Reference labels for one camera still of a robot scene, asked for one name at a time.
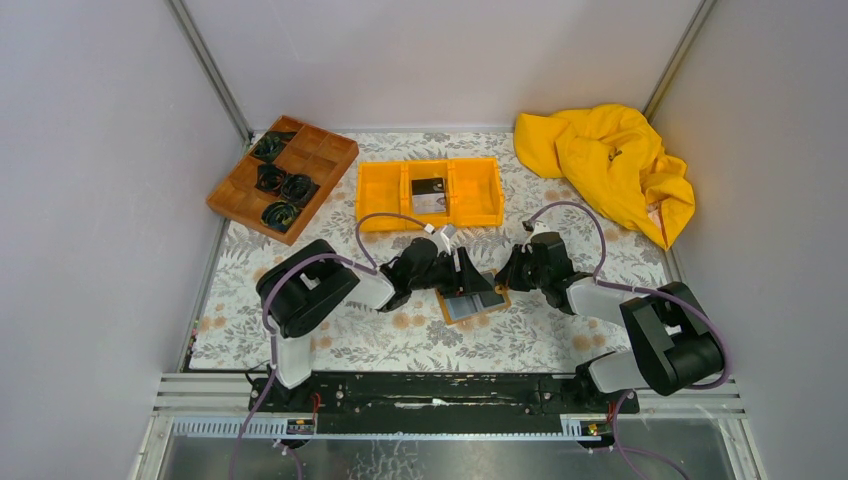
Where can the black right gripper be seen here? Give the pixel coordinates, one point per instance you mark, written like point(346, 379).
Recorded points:
point(508, 275)

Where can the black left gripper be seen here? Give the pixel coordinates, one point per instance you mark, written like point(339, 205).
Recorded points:
point(468, 279)

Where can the yellow leather card holder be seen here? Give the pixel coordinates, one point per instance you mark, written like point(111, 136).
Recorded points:
point(463, 308)

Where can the dark card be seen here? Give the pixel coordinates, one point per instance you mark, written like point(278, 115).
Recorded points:
point(492, 298)

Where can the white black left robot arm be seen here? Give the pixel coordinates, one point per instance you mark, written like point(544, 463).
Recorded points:
point(298, 294)

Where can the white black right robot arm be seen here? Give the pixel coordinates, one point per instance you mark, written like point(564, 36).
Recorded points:
point(671, 345)

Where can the black credit card stack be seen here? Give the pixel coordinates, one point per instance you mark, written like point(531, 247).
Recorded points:
point(427, 186)

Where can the floral patterned table mat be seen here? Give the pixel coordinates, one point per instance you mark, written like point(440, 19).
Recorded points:
point(529, 336)

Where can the yellow right bin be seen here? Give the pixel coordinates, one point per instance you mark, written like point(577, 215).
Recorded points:
point(475, 192)

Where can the yellow bin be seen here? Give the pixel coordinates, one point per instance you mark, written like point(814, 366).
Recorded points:
point(426, 169)
point(380, 188)
point(475, 192)

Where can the yellow middle bin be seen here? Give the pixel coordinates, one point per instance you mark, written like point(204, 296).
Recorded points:
point(426, 169)

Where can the yellow left bin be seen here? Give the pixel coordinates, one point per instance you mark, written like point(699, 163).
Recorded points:
point(380, 188)

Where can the yellow crumpled cloth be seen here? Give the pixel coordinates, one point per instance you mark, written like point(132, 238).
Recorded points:
point(616, 161)

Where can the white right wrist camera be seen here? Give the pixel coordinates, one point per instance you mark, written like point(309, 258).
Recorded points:
point(537, 227)

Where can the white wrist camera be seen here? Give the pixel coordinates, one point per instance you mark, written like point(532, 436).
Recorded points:
point(443, 238)
point(537, 227)

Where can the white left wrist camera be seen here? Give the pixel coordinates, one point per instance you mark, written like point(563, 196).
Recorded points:
point(443, 238)

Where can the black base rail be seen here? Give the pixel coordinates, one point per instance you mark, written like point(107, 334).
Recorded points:
point(437, 403)

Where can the aluminium frame rail front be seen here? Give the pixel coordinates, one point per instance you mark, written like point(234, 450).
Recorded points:
point(209, 404)

